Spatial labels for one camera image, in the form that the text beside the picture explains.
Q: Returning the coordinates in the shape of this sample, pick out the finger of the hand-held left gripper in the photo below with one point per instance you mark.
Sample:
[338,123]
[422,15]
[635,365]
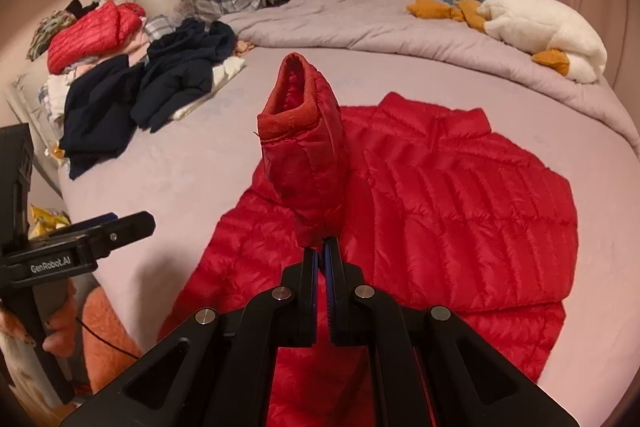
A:
[125,229]

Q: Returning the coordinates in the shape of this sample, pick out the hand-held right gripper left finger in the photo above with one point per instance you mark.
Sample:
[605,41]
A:
[307,302]

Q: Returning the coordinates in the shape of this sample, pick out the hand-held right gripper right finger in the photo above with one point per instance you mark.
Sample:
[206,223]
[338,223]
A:
[340,302]

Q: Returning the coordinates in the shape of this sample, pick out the red down jacket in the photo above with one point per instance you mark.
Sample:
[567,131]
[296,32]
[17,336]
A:
[450,217]
[90,32]

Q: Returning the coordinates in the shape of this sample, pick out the white clothes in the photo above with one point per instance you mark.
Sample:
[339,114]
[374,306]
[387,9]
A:
[52,94]

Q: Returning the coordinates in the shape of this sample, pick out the person's left hand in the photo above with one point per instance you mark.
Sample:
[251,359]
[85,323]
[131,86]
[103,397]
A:
[62,327]

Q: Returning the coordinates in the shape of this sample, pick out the yellow snack bag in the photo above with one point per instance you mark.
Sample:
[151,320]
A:
[47,222]

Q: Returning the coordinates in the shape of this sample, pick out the bed with pink-grey sheet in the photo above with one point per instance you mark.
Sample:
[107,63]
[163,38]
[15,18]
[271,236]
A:
[200,147]

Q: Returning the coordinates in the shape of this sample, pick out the flat navy garment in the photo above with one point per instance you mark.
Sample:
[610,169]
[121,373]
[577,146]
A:
[95,117]

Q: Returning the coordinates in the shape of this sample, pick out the crumpled navy jacket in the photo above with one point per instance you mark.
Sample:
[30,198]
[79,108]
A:
[180,72]

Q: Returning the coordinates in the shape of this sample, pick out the pink garment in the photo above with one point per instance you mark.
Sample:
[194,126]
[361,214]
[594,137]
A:
[127,49]

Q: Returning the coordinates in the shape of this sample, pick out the white cloth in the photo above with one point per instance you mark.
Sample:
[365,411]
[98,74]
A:
[227,69]

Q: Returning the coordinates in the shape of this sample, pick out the folded red down jacket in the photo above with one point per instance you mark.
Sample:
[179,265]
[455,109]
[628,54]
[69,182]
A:
[90,32]

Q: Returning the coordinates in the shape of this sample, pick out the small plaid cloth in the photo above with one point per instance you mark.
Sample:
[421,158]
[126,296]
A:
[157,27]

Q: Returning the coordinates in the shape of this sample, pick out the floral patterned cloth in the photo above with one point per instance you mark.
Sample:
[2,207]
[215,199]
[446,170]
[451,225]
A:
[47,32]

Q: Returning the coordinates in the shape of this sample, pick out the grey quilt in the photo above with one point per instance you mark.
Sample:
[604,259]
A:
[360,22]

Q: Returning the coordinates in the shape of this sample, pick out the white goose plush toy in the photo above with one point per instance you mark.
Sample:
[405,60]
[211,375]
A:
[540,27]

